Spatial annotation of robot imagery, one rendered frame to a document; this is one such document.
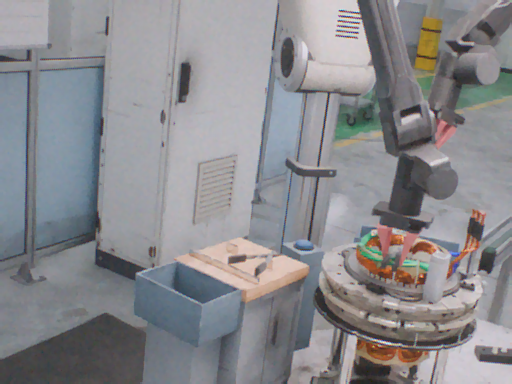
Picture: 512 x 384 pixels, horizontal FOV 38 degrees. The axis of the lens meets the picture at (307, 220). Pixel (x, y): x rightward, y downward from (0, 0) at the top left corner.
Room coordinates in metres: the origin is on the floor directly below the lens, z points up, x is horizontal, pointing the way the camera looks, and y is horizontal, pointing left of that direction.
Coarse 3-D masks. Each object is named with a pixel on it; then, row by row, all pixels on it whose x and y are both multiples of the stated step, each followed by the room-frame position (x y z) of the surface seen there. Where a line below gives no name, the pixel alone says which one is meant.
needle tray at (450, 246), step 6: (360, 228) 1.72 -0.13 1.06; (366, 228) 1.73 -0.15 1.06; (372, 228) 1.73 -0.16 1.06; (360, 234) 1.73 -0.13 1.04; (354, 240) 1.63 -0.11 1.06; (360, 240) 1.63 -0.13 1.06; (432, 240) 1.71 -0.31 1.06; (438, 240) 1.71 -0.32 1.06; (444, 240) 1.71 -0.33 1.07; (444, 246) 1.70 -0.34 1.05; (450, 246) 1.70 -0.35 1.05; (456, 246) 1.70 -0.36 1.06; (456, 252) 1.70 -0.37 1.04
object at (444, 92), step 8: (440, 80) 1.43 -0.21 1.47; (448, 80) 1.42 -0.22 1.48; (432, 88) 1.43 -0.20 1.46; (440, 88) 1.42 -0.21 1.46; (448, 88) 1.42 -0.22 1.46; (456, 88) 1.42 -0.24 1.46; (432, 96) 1.42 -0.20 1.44; (440, 96) 1.41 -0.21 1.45; (448, 96) 1.41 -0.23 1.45; (456, 96) 1.42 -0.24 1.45; (432, 104) 1.38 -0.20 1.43; (440, 104) 1.38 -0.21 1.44; (448, 104) 1.41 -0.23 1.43; (456, 104) 1.43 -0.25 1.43; (456, 120) 1.43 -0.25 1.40; (464, 120) 1.44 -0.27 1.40
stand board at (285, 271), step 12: (228, 240) 1.49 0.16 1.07; (240, 240) 1.50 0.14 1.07; (204, 252) 1.41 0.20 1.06; (216, 252) 1.42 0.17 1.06; (228, 252) 1.43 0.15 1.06; (240, 252) 1.44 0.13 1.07; (252, 252) 1.45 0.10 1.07; (264, 252) 1.46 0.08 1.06; (192, 264) 1.34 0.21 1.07; (204, 264) 1.35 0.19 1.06; (240, 264) 1.37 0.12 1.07; (252, 264) 1.38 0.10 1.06; (276, 264) 1.40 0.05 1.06; (288, 264) 1.41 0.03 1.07; (300, 264) 1.42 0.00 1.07; (216, 276) 1.30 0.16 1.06; (228, 276) 1.31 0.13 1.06; (264, 276) 1.33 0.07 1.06; (276, 276) 1.34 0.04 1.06; (288, 276) 1.36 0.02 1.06; (300, 276) 1.40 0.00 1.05; (252, 288) 1.27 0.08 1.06; (264, 288) 1.30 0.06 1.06; (276, 288) 1.33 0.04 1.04
